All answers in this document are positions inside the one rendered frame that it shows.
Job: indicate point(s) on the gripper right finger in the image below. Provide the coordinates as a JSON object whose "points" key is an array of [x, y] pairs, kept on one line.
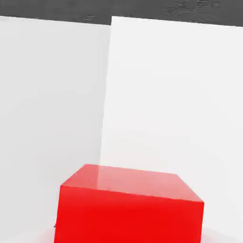
{"points": [[208, 238]]}

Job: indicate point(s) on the small red cube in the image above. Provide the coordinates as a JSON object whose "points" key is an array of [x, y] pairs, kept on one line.
{"points": [[129, 218]]}

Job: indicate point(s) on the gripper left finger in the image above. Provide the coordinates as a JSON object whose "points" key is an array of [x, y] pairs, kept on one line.
{"points": [[49, 237]]}

